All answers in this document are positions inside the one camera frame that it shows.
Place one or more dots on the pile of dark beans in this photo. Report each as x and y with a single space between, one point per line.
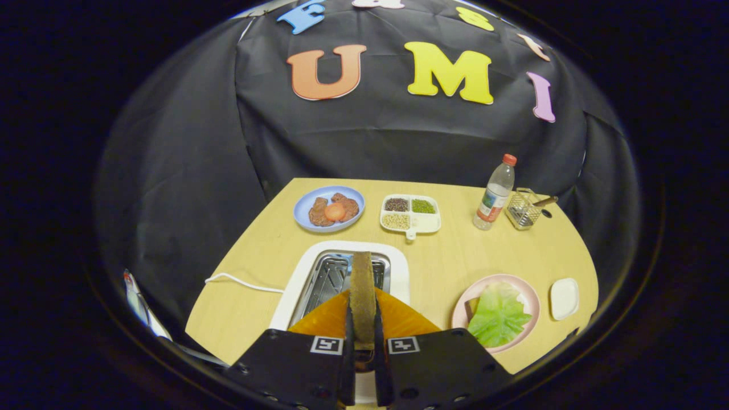
397 204

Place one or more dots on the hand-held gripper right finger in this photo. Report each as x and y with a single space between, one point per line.
383 370

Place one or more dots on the brown toasted bread slice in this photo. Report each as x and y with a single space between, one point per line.
363 296

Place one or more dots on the clear plastic water bottle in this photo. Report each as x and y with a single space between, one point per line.
492 199

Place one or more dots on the pile of green beans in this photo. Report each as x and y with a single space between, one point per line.
423 206

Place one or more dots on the pink plate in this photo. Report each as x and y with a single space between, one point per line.
532 302

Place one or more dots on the small white dish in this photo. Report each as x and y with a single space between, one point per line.
564 299

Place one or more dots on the bread slice under ham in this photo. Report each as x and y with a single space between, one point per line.
470 310

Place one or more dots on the black backdrop cloth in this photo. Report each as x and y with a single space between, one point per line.
364 148

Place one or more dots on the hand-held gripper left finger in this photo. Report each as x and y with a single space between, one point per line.
348 370

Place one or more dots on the brown meat slice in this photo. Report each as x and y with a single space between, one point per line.
348 202
317 213

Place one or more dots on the blue plate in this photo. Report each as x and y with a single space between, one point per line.
302 210

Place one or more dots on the red tomato slice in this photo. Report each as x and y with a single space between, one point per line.
335 212

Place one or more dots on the white toaster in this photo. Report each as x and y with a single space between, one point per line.
398 273

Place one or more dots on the pile of pale beans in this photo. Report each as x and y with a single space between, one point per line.
396 221

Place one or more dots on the green lettuce leaf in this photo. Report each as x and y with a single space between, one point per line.
498 316

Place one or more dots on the white compartment tray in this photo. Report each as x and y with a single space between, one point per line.
427 223

